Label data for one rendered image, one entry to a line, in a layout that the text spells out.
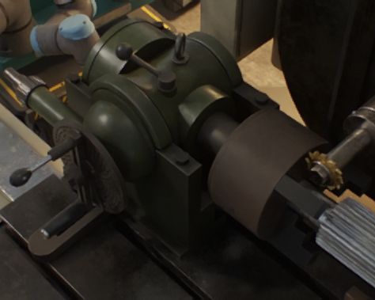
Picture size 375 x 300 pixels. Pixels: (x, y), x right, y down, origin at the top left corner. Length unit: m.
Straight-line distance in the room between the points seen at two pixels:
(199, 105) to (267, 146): 0.16
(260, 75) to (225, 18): 1.66
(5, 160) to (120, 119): 0.72
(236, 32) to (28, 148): 0.68
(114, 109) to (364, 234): 0.45
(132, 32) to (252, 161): 0.35
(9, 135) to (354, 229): 1.08
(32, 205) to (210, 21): 0.51
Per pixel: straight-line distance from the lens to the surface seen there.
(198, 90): 1.25
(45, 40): 2.18
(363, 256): 1.12
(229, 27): 1.50
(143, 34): 1.32
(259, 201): 1.13
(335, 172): 1.10
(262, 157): 1.13
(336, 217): 1.14
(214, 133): 1.23
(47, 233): 1.30
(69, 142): 1.19
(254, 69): 3.16
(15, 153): 1.91
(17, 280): 1.37
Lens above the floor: 2.15
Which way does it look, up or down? 49 degrees down
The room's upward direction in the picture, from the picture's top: straight up
